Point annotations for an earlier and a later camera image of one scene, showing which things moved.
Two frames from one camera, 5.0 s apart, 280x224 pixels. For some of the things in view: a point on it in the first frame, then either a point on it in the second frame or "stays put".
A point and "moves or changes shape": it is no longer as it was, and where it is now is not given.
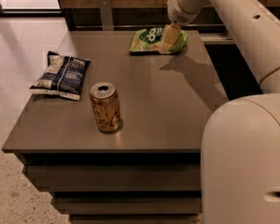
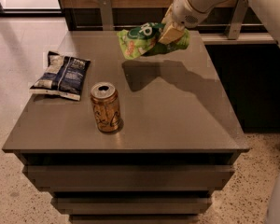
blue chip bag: [63, 77] stays put
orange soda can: [105, 105] stays put
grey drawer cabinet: [129, 151] stays put
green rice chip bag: [166, 40] moves or changes shape
